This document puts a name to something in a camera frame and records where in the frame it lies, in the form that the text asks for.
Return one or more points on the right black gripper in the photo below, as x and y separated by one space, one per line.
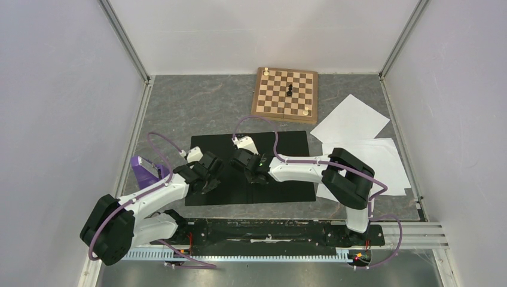
249 177

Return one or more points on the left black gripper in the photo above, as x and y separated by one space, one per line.
211 185

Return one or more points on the purple stand with phone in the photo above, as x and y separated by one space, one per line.
147 172

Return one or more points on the white paper sheet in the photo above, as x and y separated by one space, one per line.
325 193
351 120
381 155

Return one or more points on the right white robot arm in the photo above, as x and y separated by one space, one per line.
347 178

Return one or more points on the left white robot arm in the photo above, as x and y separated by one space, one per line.
116 225

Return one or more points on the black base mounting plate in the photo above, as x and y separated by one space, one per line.
266 237

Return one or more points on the white paper sheet bottom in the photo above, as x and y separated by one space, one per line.
325 193

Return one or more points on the wooden chessboard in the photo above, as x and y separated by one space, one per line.
270 99

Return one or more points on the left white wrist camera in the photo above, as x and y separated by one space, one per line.
192 153

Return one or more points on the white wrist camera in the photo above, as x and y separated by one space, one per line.
246 143
192 153

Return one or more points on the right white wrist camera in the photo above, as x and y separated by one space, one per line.
246 143

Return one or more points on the white toothed cable duct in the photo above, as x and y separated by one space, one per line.
166 254

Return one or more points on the aluminium frame rail left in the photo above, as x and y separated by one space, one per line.
124 39

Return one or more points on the aluminium frame rail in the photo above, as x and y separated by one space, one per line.
403 37
124 39

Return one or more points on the aluminium frame rail right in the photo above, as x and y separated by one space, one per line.
403 37

